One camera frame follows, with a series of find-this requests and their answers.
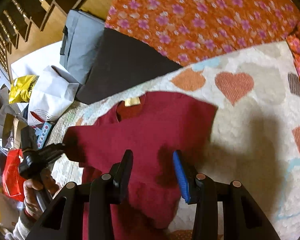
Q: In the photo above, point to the white paper sheet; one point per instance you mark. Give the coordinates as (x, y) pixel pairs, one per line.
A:
(37, 61)

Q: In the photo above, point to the colourful dotted toy box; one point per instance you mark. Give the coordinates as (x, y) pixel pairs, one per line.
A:
(42, 133)

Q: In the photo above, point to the dark red small shirt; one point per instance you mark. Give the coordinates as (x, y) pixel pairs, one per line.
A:
(163, 123)

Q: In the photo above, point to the yellow plastic bag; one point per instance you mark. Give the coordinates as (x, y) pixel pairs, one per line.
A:
(21, 89)

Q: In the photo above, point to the grey fabric storage box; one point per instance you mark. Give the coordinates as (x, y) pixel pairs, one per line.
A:
(82, 35)

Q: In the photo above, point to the grey knitted sleeve forearm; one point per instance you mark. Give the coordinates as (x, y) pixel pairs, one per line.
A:
(22, 228)

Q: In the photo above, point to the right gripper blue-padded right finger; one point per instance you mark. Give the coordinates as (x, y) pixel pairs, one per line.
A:
(186, 177)

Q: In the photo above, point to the brown cardboard box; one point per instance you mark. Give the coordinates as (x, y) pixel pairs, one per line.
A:
(11, 133)

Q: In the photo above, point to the orange floral fabric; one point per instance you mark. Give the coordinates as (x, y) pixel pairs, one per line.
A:
(189, 31)

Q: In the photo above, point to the red plastic bag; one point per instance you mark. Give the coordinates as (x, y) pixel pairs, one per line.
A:
(12, 182)

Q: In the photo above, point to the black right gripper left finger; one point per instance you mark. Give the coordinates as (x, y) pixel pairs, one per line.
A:
(120, 173)

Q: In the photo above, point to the black flat cushion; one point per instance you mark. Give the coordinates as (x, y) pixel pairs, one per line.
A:
(122, 62)

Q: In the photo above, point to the white quilted heart-pattern blanket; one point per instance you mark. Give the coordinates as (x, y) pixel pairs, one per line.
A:
(256, 132)

